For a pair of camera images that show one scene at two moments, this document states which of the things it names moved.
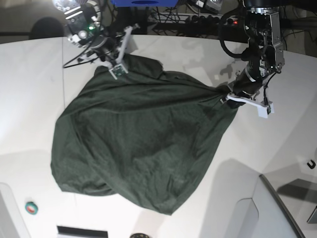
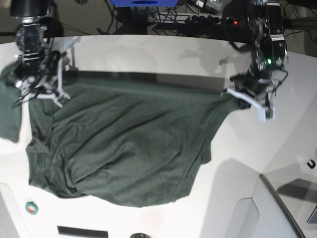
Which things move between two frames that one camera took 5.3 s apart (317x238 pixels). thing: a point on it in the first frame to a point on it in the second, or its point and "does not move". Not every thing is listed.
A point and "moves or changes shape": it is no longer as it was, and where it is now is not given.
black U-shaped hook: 313,166 does not move
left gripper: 111,47 to 40,78
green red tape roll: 31,208 does not move
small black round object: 139,235 does not move
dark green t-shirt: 143,139 moves or changes shape
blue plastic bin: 144,3 does not move
